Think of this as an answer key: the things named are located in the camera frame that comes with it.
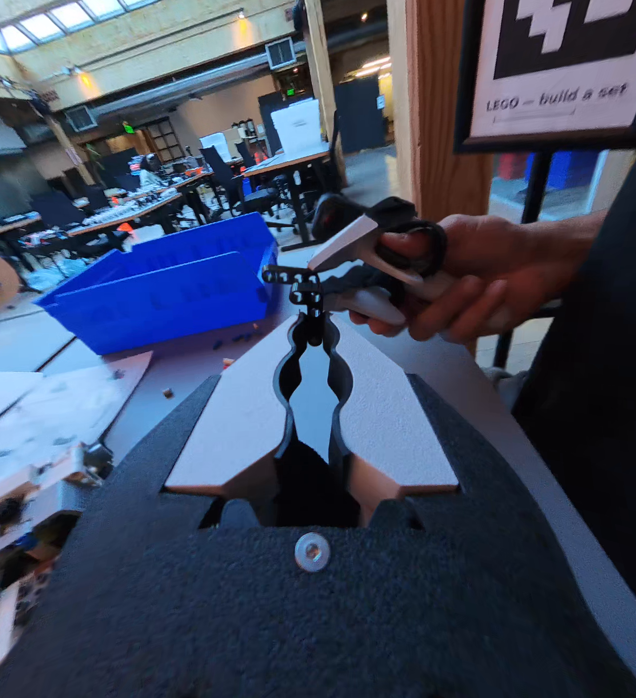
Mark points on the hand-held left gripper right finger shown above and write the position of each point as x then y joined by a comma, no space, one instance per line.
394,431

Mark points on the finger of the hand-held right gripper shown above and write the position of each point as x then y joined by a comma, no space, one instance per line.
378,308
345,245

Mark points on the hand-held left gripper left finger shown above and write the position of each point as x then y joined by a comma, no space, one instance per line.
230,425

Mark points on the black L-shaped lego beam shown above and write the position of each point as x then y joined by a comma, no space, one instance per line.
288,274
309,297

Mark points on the partly built lego model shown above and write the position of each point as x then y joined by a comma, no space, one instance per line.
23,518

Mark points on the person's right hand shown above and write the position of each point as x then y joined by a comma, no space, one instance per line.
492,262

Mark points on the wooden top desk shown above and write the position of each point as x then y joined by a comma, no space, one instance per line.
290,163

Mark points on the dark partition curtain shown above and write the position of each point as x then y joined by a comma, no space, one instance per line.
361,114

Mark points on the white box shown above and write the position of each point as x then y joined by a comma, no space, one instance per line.
296,128

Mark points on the blue plastic bin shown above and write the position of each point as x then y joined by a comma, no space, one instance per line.
198,240
159,305

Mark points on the black high-back office chair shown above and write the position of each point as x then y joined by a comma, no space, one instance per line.
225,174

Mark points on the black sign stand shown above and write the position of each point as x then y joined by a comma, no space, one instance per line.
533,191

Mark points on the white instruction booklet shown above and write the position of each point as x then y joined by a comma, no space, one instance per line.
67,398

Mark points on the black framed task sign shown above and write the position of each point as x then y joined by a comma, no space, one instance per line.
558,103

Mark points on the cluttered wooden desk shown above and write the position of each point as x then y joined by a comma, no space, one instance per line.
127,210

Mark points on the wide wooden post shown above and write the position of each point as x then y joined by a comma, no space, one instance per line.
448,136

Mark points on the slim wooden post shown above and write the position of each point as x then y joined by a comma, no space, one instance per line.
323,82

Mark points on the wall air vent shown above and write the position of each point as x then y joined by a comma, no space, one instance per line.
280,53
81,118

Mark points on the grey ceiling duct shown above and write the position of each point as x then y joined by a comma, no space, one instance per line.
203,82

